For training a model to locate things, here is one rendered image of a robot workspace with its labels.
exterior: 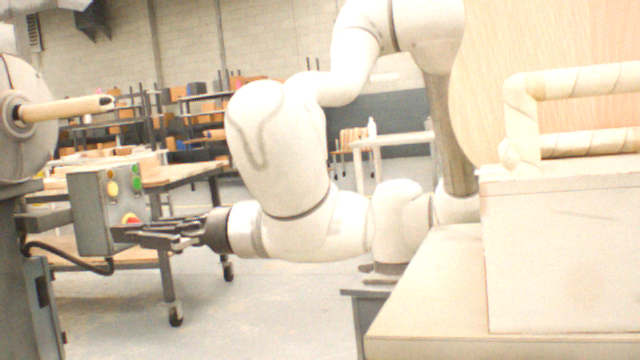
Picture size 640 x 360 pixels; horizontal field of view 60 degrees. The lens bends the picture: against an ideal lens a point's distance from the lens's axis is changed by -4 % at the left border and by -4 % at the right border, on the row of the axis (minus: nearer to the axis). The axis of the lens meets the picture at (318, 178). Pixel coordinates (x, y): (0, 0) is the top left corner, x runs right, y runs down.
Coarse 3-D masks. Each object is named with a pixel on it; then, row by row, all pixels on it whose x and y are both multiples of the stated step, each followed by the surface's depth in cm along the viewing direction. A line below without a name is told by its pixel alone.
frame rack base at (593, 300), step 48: (480, 192) 61; (528, 192) 59; (576, 192) 58; (624, 192) 56; (528, 240) 60; (576, 240) 58; (624, 240) 57; (528, 288) 61; (576, 288) 59; (624, 288) 58
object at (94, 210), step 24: (96, 168) 131; (120, 168) 132; (72, 192) 128; (96, 192) 126; (120, 192) 131; (72, 216) 129; (96, 216) 127; (120, 216) 131; (144, 216) 139; (96, 240) 128
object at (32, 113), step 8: (88, 96) 99; (96, 96) 98; (40, 104) 102; (48, 104) 101; (56, 104) 101; (64, 104) 100; (72, 104) 99; (80, 104) 98; (88, 104) 98; (96, 104) 97; (24, 112) 103; (32, 112) 102; (40, 112) 102; (48, 112) 101; (56, 112) 101; (64, 112) 100; (72, 112) 100; (80, 112) 99; (88, 112) 99; (96, 112) 99; (104, 112) 99; (32, 120) 103; (40, 120) 103
